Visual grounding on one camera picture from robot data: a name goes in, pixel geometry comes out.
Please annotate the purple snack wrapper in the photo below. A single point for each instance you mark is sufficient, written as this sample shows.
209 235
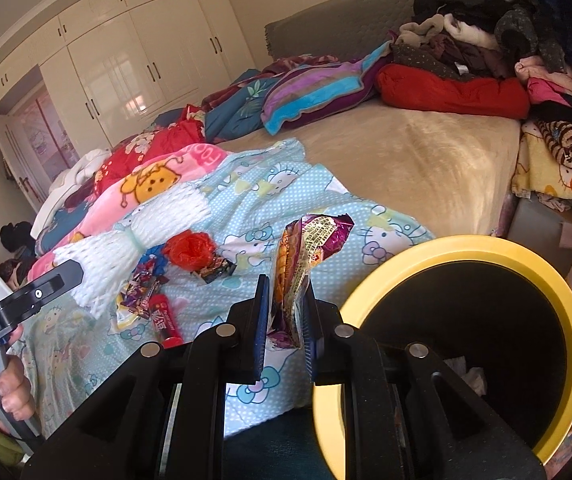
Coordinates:
311 250

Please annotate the dark dotted garment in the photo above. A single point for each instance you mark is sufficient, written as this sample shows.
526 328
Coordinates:
426 57

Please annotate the light blue cartoon cat blanket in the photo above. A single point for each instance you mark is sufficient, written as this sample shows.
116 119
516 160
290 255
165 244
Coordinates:
276 195

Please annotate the red cylindrical tube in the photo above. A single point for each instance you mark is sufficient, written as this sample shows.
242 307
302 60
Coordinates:
164 321

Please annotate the pink cartoon blanket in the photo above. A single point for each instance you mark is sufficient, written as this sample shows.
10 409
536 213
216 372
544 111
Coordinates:
176 165

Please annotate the white blanket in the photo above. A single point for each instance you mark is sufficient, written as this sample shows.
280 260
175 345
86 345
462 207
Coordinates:
78 165

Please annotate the person's left hand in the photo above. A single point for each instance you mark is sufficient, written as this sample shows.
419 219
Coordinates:
11 395

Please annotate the grey pillow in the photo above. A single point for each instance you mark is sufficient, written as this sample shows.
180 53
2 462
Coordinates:
341 25

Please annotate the purple striped pillow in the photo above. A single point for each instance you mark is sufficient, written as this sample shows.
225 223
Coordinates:
316 90

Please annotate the cream glossy wardrobe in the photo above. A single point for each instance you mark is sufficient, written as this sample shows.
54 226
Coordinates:
116 65

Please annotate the maroon patterned blanket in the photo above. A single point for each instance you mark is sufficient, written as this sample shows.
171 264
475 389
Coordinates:
296 62

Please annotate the red floral quilt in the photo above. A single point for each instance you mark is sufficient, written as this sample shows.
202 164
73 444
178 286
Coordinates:
166 140

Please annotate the red plastic bag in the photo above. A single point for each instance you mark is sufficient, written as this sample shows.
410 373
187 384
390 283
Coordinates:
188 249

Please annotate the pink cartoon sliding door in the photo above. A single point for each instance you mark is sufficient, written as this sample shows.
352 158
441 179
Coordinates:
48 130

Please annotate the grey dotted garment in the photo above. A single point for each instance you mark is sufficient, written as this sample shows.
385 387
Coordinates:
516 30

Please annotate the white foam net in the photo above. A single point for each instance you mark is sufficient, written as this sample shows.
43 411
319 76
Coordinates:
166 215

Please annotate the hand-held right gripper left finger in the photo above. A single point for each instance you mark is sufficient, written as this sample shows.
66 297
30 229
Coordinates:
262 320

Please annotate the colourful snack wrapper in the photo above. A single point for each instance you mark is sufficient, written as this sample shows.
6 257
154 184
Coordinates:
138 290

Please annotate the grey bed side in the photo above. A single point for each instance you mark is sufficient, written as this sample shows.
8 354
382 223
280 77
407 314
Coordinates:
531 225

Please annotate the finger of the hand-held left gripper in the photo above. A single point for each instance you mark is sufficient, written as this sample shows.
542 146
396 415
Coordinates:
53 282

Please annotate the blue floral quilt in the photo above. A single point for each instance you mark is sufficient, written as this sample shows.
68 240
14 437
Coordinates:
236 105

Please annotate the yellow tape roll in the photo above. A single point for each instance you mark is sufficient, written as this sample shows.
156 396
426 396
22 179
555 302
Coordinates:
466 247

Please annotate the yellow cartoon blanket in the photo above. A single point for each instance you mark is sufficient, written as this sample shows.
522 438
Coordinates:
541 175

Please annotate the red cushion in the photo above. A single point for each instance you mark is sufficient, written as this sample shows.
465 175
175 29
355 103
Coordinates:
441 92

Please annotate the small dark wrapper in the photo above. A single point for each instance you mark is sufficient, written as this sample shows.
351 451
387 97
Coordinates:
214 270

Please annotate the white fleece garment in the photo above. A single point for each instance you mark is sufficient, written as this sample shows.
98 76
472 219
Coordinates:
471 32

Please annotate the beige bed sheet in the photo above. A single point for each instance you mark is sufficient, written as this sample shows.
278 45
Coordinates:
391 160

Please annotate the pink garment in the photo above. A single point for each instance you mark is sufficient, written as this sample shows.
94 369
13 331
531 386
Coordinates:
551 82

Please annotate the black bag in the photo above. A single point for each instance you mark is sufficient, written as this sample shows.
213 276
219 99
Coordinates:
16 236

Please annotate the white crumpled tissue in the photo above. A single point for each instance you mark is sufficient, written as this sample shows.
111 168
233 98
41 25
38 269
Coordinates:
470 375

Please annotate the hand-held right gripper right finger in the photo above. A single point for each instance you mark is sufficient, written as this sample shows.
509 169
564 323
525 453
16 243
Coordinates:
312 345

